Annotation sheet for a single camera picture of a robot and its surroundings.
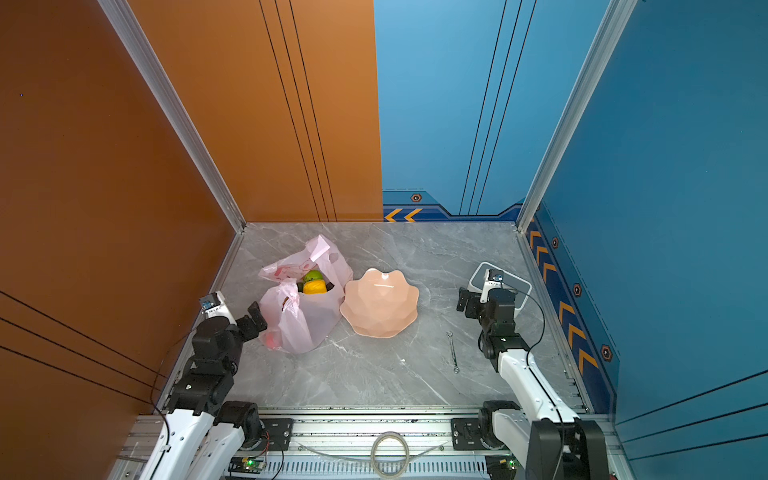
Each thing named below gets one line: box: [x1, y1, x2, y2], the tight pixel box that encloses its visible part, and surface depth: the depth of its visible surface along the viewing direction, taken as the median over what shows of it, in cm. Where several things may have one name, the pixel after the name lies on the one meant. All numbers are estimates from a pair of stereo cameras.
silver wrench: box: [446, 331, 460, 375], surface depth 89 cm
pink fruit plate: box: [340, 268, 419, 338], surface depth 98 cm
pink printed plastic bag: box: [259, 235, 353, 354], surface depth 73 cm
